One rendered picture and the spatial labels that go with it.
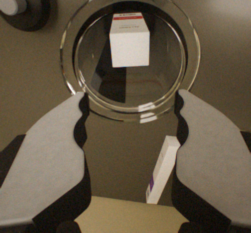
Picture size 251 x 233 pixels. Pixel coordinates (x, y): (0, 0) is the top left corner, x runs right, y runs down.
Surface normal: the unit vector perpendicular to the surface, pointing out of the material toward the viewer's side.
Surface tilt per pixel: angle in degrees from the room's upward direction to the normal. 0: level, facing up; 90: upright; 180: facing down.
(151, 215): 90
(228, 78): 0
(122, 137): 0
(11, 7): 0
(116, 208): 90
